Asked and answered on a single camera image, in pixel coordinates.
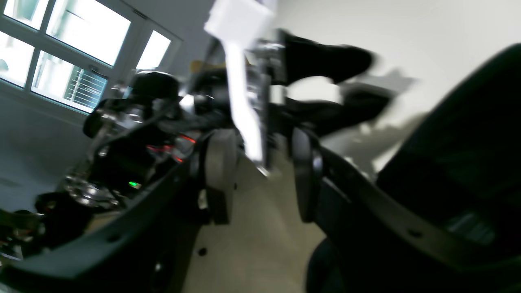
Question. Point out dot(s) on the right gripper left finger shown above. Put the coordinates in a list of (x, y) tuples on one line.
[(146, 249)]

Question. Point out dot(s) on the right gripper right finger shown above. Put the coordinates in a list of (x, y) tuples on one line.
[(381, 246)]

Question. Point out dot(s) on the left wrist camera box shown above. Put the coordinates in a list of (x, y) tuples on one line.
[(240, 22)]

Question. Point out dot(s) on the window with white frame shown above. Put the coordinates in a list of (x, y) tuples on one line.
[(69, 53)]

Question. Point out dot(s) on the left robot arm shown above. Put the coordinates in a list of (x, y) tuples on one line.
[(134, 146)]

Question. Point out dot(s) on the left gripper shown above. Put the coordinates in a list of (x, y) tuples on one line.
[(241, 98)]

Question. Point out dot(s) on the black T-shirt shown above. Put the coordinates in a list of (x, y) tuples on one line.
[(460, 169)]

